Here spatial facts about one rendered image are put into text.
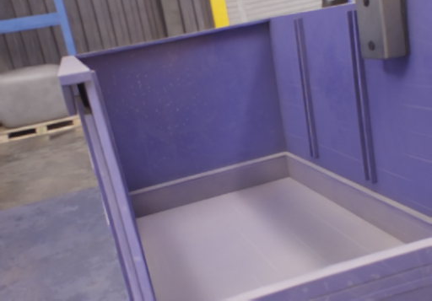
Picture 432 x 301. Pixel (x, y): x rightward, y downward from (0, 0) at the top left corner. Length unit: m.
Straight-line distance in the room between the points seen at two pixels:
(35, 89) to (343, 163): 8.24
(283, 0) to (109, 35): 3.29
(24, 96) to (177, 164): 8.14
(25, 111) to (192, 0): 3.66
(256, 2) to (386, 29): 10.27
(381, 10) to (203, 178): 0.24
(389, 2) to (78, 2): 9.79
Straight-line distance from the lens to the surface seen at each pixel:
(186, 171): 0.50
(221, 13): 10.31
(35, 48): 10.07
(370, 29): 0.32
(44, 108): 8.62
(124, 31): 10.12
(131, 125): 0.48
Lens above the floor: 1.15
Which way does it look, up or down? 11 degrees down
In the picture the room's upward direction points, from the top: 11 degrees counter-clockwise
